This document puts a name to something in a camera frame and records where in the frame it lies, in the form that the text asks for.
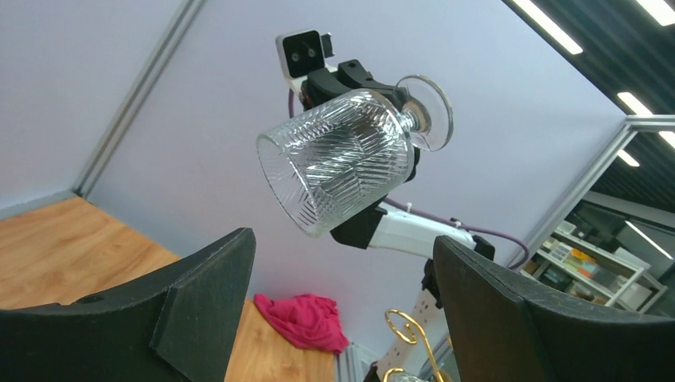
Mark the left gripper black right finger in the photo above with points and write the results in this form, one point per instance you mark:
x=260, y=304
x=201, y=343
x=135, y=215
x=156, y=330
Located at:
x=506, y=327

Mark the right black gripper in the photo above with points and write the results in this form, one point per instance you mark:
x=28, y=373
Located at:
x=322, y=85

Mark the gold wire glass rack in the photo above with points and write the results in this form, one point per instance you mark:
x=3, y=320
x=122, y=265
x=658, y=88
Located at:
x=411, y=332

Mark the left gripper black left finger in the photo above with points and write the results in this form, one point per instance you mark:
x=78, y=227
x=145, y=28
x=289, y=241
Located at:
x=177, y=323

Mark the storage shelf with boxes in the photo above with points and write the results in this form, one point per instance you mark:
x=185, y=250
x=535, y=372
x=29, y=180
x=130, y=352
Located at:
x=567, y=262

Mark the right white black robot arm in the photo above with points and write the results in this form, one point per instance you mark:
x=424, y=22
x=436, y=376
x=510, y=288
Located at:
x=391, y=225

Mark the wine glass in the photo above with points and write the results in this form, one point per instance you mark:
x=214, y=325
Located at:
x=403, y=377
x=335, y=160

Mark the pink cloth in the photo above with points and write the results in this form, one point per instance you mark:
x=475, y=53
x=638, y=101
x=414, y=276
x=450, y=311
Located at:
x=307, y=321

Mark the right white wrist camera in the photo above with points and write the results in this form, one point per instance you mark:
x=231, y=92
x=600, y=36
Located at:
x=303, y=52

